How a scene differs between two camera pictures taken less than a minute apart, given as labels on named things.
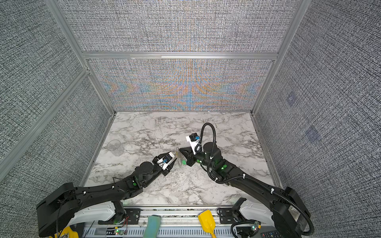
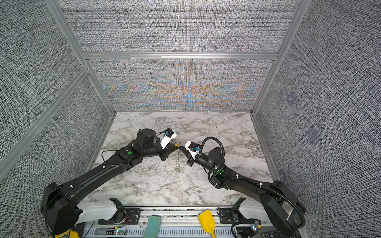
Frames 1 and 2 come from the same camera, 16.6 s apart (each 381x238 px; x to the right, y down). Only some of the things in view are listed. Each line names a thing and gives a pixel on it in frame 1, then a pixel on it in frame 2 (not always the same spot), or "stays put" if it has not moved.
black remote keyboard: [273, 234] stays put
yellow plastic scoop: [207, 222] stays put
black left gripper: [166, 171] to [167, 150]
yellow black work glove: [66, 232] stays put
